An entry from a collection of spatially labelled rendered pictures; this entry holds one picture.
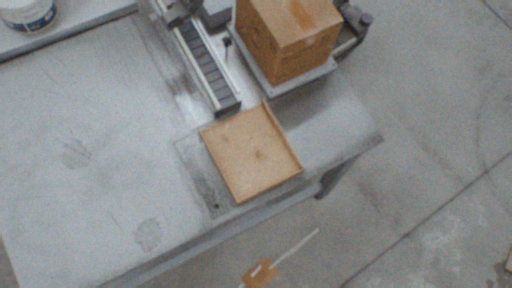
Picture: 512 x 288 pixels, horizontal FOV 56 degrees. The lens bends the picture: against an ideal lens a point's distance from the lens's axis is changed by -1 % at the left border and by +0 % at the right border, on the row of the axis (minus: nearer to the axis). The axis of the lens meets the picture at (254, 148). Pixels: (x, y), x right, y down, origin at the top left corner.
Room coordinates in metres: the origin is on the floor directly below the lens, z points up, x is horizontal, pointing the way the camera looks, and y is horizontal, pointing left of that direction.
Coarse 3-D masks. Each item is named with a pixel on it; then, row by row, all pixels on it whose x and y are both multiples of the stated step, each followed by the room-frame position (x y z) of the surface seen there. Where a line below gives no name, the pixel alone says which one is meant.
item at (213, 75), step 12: (156, 0) 1.13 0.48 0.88; (192, 24) 1.05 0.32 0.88; (192, 36) 1.00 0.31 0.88; (192, 48) 0.95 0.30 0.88; (204, 48) 0.96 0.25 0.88; (204, 60) 0.91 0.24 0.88; (204, 72) 0.86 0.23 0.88; (216, 72) 0.87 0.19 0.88; (216, 84) 0.82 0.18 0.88; (216, 96) 0.78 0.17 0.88; (228, 96) 0.79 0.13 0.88; (216, 108) 0.73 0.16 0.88
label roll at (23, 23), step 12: (0, 0) 0.90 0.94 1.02; (12, 0) 0.91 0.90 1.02; (24, 0) 0.92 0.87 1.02; (36, 0) 0.93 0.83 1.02; (48, 0) 0.97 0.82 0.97; (0, 12) 0.88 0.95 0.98; (12, 12) 0.88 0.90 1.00; (24, 12) 0.89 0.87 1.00; (36, 12) 0.91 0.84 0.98; (48, 12) 0.95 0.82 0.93; (12, 24) 0.88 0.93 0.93; (24, 24) 0.88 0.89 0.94; (36, 24) 0.90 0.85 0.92; (48, 24) 0.93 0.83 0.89
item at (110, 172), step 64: (0, 64) 0.76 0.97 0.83; (64, 64) 0.81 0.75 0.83; (128, 64) 0.86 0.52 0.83; (0, 128) 0.52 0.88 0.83; (64, 128) 0.56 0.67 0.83; (128, 128) 0.61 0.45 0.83; (192, 128) 0.66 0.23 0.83; (320, 128) 0.76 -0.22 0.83; (0, 192) 0.30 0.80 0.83; (64, 192) 0.34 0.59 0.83; (128, 192) 0.38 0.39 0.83; (192, 192) 0.43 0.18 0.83; (64, 256) 0.14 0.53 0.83; (128, 256) 0.18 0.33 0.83
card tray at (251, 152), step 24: (240, 120) 0.72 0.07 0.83; (264, 120) 0.74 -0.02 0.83; (216, 144) 0.61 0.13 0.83; (240, 144) 0.63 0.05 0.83; (264, 144) 0.65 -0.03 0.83; (288, 144) 0.66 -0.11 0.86; (240, 168) 0.54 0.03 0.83; (264, 168) 0.56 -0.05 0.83; (288, 168) 0.58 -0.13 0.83; (240, 192) 0.46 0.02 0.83
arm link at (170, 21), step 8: (176, 8) 0.94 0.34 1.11; (192, 8) 0.93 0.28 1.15; (200, 8) 0.94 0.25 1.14; (160, 16) 0.92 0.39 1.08; (168, 16) 0.91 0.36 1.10; (176, 16) 0.92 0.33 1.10; (184, 16) 0.93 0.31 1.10; (192, 16) 0.93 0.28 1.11; (168, 24) 0.90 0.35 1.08; (176, 24) 0.91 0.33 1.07
